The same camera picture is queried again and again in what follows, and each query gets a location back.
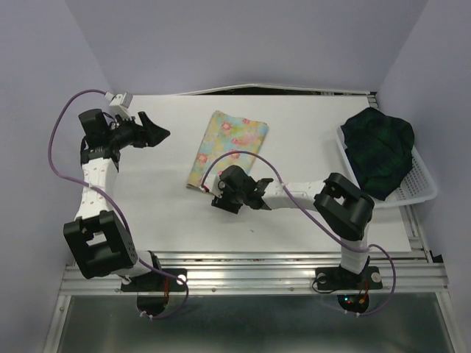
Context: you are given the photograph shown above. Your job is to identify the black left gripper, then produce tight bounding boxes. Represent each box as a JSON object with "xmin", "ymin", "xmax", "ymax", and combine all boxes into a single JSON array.
[{"xmin": 107, "ymin": 112, "xmax": 170, "ymax": 150}]

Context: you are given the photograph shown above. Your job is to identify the pastel floral skirt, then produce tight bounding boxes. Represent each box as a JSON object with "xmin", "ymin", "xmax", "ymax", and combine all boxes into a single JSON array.
[{"xmin": 186, "ymin": 110, "xmax": 269, "ymax": 189}]

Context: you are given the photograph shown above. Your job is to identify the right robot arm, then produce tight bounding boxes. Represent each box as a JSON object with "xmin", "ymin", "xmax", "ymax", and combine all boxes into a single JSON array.
[{"xmin": 202, "ymin": 165, "xmax": 375, "ymax": 290}]

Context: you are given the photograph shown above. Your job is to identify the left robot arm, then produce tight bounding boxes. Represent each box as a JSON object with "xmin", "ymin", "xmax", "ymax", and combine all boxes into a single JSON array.
[{"xmin": 63, "ymin": 109, "xmax": 170, "ymax": 290}]

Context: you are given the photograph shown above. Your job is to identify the dark green plaid skirt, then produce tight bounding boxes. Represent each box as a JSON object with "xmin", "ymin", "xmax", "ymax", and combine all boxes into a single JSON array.
[{"xmin": 341, "ymin": 107, "xmax": 415, "ymax": 201}]

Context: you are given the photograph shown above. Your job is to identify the white plastic basket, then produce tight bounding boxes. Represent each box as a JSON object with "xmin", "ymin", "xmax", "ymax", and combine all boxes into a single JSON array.
[{"xmin": 336, "ymin": 126, "xmax": 438, "ymax": 209}]

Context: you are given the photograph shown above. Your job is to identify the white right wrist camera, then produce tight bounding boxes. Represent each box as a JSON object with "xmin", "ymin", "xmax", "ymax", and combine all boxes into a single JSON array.
[{"xmin": 202, "ymin": 174, "xmax": 223, "ymax": 198}]

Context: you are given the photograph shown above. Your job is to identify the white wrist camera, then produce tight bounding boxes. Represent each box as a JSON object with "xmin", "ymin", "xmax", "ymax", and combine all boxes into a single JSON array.
[
  {"xmin": 202, "ymin": 174, "xmax": 223, "ymax": 198},
  {"xmin": 109, "ymin": 92, "xmax": 133, "ymax": 117}
]

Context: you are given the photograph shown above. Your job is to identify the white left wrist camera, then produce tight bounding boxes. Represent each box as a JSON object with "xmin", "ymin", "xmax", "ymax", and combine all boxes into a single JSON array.
[{"xmin": 109, "ymin": 92, "xmax": 133, "ymax": 117}]

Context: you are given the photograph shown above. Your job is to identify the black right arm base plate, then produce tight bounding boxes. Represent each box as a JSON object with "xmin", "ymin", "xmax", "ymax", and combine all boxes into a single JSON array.
[{"xmin": 311, "ymin": 266, "xmax": 383, "ymax": 315}]

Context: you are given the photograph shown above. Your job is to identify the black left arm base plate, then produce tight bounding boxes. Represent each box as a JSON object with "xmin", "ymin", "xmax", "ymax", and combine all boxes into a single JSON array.
[{"xmin": 120, "ymin": 268, "xmax": 189, "ymax": 321}]

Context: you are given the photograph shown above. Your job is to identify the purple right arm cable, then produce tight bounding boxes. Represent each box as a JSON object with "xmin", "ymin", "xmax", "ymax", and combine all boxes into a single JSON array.
[{"xmin": 201, "ymin": 151, "xmax": 397, "ymax": 318}]

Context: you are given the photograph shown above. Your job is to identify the aluminium mounting rail frame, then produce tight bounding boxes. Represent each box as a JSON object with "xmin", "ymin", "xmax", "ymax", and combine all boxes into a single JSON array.
[{"xmin": 43, "ymin": 91, "xmax": 457, "ymax": 353}]

